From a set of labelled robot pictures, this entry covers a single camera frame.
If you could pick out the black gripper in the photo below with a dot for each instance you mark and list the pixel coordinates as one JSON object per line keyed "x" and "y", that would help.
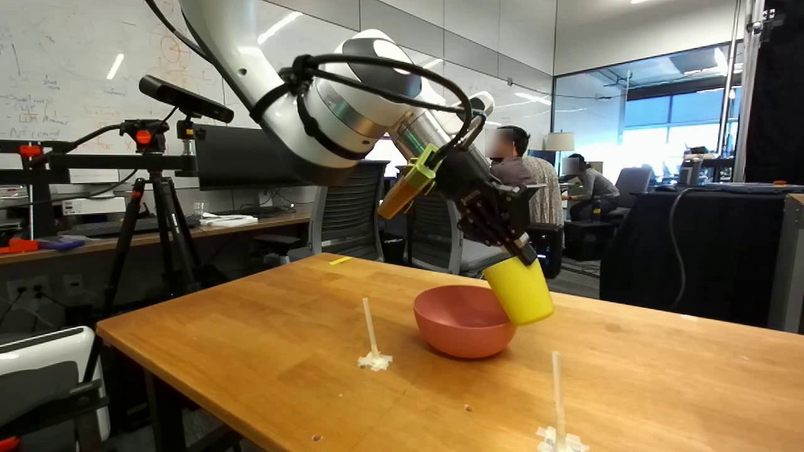
{"x": 488, "y": 209}

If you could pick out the yellow plastic cup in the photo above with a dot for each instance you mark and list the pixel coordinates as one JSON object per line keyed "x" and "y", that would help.
{"x": 520, "y": 290}

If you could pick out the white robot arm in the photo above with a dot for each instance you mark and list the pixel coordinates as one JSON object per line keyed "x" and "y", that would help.
{"x": 331, "y": 109}

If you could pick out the pink plastic bowl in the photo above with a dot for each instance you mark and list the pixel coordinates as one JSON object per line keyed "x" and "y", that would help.
{"x": 463, "y": 321}

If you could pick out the seated man grey shirt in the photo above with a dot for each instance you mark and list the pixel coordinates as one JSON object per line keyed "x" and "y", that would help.
{"x": 512, "y": 165}

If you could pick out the white taped stick near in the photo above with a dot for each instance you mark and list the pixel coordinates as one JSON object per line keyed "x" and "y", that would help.
{"x": 373, "y": 360}

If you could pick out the white taped stick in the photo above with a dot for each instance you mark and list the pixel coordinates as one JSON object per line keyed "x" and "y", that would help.
{"x": 559, "y": 438}
{"x": 373, "y": 360}

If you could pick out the white taped stick far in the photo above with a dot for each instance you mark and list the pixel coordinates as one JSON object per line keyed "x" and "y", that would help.
{"x": 559, "y": 438}

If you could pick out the yellow green wrist camera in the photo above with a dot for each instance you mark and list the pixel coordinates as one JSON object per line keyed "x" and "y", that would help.
{"x": 414, "y": 182}

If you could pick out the black camera tripod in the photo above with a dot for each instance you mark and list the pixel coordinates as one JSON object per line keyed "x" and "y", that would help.
{"x": 178, "y": 253}

